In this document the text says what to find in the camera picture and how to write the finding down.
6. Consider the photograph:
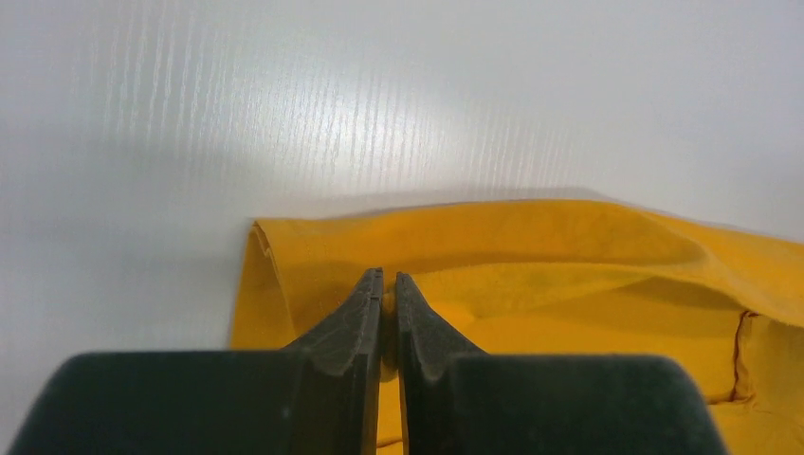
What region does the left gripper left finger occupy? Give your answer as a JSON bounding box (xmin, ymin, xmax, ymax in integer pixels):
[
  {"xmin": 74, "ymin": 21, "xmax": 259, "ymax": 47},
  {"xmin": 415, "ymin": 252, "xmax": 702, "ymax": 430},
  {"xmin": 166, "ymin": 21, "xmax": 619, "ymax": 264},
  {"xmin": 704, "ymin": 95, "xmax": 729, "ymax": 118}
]
[{"xmin": 10, "ymin": 268, "xmax": 383, "ymax": 454}]

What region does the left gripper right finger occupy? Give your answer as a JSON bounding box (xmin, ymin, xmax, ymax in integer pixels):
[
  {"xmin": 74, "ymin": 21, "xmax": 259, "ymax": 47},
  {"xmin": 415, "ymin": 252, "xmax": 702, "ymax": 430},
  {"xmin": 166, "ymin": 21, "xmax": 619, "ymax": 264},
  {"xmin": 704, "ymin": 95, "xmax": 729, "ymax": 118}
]
[{"xmin": 395, "ymin": 273, "xmax": 727, "ymax": 454}]

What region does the yellow t shirt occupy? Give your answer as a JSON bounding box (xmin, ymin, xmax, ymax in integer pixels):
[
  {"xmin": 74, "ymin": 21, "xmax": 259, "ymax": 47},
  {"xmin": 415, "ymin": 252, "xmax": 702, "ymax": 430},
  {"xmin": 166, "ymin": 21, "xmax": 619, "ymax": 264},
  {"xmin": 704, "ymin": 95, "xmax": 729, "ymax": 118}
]
[{"xmin": 230, "ymin": 200, "xmax": 803, "ymax": 454}]

